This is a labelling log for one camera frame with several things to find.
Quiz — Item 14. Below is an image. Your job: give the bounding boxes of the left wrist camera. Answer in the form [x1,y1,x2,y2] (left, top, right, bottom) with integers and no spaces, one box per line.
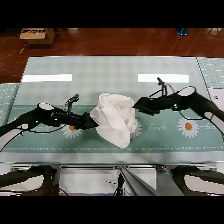
[64,93,81,116]

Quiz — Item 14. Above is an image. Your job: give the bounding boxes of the silver frame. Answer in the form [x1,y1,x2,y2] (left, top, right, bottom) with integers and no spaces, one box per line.
[0,161,224,197]

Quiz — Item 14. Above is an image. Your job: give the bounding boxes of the white garment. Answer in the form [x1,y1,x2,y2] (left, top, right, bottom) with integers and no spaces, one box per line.
[89,92,138,149]

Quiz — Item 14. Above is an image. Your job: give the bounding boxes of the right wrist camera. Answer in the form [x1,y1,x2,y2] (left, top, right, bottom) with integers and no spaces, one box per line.
[156,76,168,98]

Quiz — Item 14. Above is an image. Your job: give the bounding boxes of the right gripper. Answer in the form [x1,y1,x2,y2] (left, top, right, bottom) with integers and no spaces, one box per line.
[132,96,162,117]

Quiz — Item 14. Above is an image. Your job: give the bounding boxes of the blue object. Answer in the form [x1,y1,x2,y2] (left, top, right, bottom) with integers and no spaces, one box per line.
[175,27,190,37]

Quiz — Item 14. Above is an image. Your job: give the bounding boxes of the black cable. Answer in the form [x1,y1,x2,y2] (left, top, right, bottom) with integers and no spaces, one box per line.
[105,173,126,197]

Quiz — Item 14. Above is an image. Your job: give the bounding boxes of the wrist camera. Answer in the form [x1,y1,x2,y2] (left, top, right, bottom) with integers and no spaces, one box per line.
[64,93,81,116]
[156,76,168,98]

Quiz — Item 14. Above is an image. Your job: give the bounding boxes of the cardboard box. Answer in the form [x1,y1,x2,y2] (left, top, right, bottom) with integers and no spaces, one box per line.
[19,27,56,46]

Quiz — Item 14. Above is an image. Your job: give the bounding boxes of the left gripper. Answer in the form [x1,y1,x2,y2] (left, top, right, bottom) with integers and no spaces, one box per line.
[73,113,100,131]

